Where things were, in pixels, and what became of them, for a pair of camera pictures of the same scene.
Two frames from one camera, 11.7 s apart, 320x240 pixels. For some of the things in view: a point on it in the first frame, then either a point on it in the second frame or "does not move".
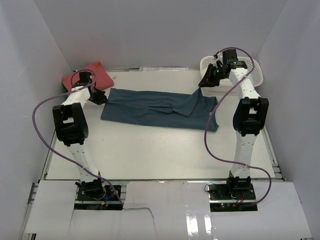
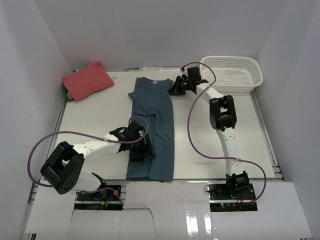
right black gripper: (208, 80) to (175, 90)
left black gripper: (101, 99) to (146, 149)
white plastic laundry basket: (254, 67) does not move
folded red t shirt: (98, 76) does not move
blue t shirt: (163, 109) to (152, 101)
